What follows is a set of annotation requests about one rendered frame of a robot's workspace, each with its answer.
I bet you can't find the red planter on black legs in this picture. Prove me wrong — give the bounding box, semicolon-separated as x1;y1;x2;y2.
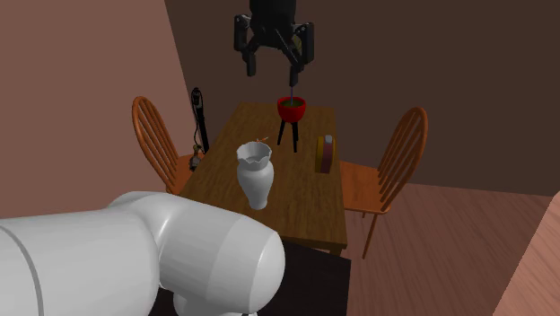
276;85;307;154

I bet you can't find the orange wooden spindle chair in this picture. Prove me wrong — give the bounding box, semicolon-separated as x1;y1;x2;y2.
131;95;206;197
338;106;429;260

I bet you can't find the yellow and red box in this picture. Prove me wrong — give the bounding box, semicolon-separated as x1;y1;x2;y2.
314;134;337;175

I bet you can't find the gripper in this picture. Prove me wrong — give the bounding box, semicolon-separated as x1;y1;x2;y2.
232;0;316;87

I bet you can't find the white scalloped vase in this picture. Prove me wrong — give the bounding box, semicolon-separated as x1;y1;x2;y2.
236;140;276;212

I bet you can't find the brown wooden table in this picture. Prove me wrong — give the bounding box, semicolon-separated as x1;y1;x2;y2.
179;101;349;257

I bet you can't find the black upright vacuum cleaner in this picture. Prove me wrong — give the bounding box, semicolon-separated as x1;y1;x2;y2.
188;86;211;172

